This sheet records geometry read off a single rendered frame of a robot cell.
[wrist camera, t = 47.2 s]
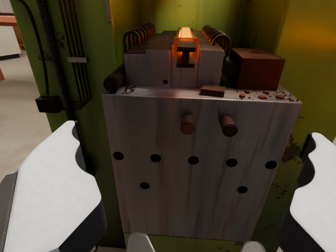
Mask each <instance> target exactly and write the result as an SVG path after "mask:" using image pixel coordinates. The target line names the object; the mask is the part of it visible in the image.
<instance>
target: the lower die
mask: <svg viewBox="0 0 336 252"><path fill-rule="evenodd" d="M180 30H181V28H178V29H177V31H175V30H164V31H163V32H162V33H155V34H154V35H152V37H149V39H147V41H144V43H141V42H140V44H141V46H138V45H135V46H134V47H133V48H131V49H130V50H129V51H127V52H126V53H125V54H124V64H125V75H126V85H134V86H160V87H187V88H202V86H203V85H211V86H220V80H221V73H222V66H223V60H224V53H225V51H224V50H223V49H222V48H221V47H220V46H219V45H218V44H217V43H216V42H215V45H211V44H212V43H211V42H209V39H207V37H206V36H205V35H204V34H203V33H202V31H198V30H193V28H190V31H191V34H192V37H193V38H199V40H198V52H197V57H194V64H195V65H194V68H187V67H177V58H178V57H174V37H179V35H180ZM163 80H167V82H168V83H167V84H164V83H163Z"/></svg>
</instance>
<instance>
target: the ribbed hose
mask: <svg viewBox="0 0 336 252"><path fill-rule="evenodd" d="M36 1H37V4H38V5H37V6H38V9H39V10H38V11H40V12H39V13H40V16H41V17H40V18H41V20H42V23H43V24H42V25H43V27H44V28H43V29H44V32H45V36H46V38H47V39H46V40H47V42H48V43H47V44H48V46H49V47H48V48H49V50H50V51H49V52H50V54H51V55H50V56H51V58H52V62H53V67H54V71H55V74H56V78H57V83H58V86H59V90H60V93H61V98H62V102H63V105H64V110H65V113H66V117H67V121H76V119H75V115H74V111H73V110H72V107H71V106H72V104H70V103H71V101H69V100H70V94H69V91H68V86H67V83H66V78H65V76H64V75H65V74H64V71H63V70H64V69H63V67H62V62H61V58H60V54H59V50H58V46H57V42H56V38H55V34H54V33H55V32H54V30H53V29H54V28H53V26H52V21H51V20H52V19H50V18H51V17H50V14H49V13H50V12H49V10H48V9H49V8H48V5H47V4H48V3H47V0H36ZM81 150H82V154H83V158H84V162H85V167H86V170H85V171H86V172H88V173H89V174H91V175H92V176H93V177H94V175H95V174H94V170H93V165H92V161H91V158H85V157H84V153H83V148H82V146H81Z"/></svg>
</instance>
